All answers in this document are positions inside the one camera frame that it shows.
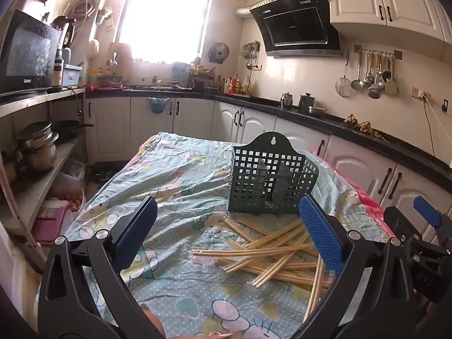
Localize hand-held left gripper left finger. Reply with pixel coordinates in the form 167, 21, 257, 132
37, 196, 166, 339

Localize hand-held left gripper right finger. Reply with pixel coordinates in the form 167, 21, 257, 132
293, 194, 415, 339

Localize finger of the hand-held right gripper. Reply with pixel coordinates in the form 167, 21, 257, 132
412, 196, 452, 253
383, 205, 429, 246

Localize dark green plastic utensil basket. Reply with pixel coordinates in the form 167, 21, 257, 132
228, 131, 319, 218

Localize bunch of wooden chopsticks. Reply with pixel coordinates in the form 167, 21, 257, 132
192, 217, 334, 320

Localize pink blanket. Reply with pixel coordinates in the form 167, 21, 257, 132
332, 162, 396, 241

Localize cartoon-print bedsheet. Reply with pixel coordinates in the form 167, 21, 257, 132
65, 132, 385, 339

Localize black kitchen countertop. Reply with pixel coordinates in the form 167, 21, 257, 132
85, 88, 452, 184

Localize bag of oranges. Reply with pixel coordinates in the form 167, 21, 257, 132
49, 173, 86, 213

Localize pink plastic box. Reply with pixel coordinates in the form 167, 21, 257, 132
31, 205, 72, 245

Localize ginger roots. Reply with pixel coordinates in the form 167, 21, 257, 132
344, 113, 385, 139

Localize black frying pan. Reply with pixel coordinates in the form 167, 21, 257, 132
53, 120, 95, 139

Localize blue hanging bin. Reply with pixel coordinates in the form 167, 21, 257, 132
148, 96, 167, 114

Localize pale green spatula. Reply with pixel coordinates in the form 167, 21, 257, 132
385, 56, 399, 96

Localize stack of steel pots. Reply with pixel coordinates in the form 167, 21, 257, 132
16, 121, 59, 171

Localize steel ladle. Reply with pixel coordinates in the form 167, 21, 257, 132
351, 51, 364, 91
367, 53, 386, 99

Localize metal shelf unit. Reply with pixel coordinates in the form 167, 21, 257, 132
0, 86, 87, 255

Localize light blue storage box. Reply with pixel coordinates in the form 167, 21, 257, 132
62, 64, 83, 88

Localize dark glass bottle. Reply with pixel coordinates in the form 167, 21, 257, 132
53, 49, 64, 91

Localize black microwave oven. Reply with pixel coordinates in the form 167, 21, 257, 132
0, 9, 62, 96

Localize black range hood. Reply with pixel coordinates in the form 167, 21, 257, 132
250, 0, 344, 59

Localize black electric kettle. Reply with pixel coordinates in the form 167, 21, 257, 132
51, 16, 77, 51

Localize bright window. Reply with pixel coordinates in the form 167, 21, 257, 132
115, 0, 216, 64

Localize black power cable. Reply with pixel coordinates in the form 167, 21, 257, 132
422, 94, 452, 166

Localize wall socket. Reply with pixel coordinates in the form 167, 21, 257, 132
412, 86, 432, 102

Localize wall utensil rail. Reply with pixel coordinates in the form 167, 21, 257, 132
354, 45, 404, 60

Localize round wall fan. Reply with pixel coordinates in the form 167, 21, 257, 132
208, 42, 230, 65

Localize white wall cabinets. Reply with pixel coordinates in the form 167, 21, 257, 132
327, 0, 452, 62

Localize coiled hose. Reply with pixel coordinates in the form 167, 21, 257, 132
71, 0, 97, 28

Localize aluminium exhaust duct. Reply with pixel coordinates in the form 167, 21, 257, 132
234, 0, 277, 18

